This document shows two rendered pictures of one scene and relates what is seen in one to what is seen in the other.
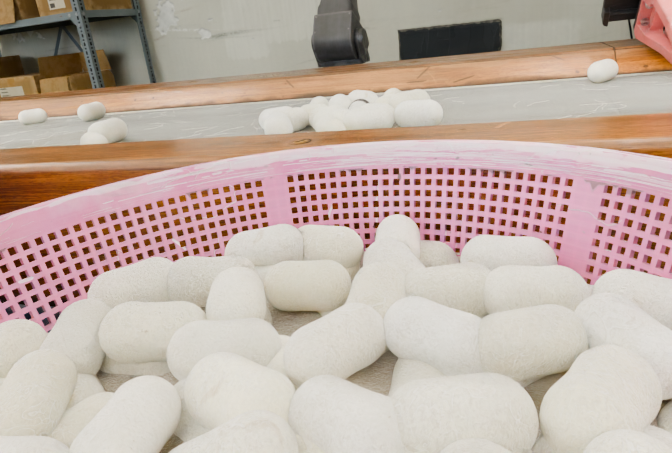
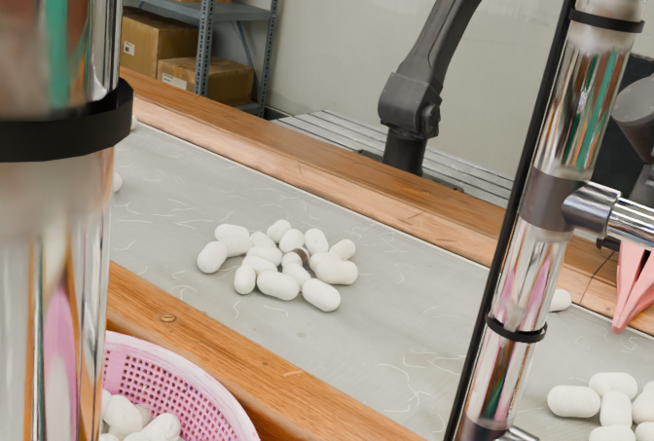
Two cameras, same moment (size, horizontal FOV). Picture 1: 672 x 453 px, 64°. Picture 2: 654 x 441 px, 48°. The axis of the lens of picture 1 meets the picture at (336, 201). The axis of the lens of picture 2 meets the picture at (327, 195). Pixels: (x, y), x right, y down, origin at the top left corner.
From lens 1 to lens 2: 0.32 m
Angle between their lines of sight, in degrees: 12
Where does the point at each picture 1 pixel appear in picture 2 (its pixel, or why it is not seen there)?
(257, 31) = not seen: outside the picture
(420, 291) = not seen: outside the picture
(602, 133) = (315, 422)
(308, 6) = not seen: outside the picture
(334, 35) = (401, 103)
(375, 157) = (178, 370)
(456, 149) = (216, 393)
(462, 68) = (451, 228)
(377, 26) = not seen: hidden behind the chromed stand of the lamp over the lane
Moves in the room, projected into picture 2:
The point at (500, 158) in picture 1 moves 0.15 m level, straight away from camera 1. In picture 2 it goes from (230, 415) to (362, 322)
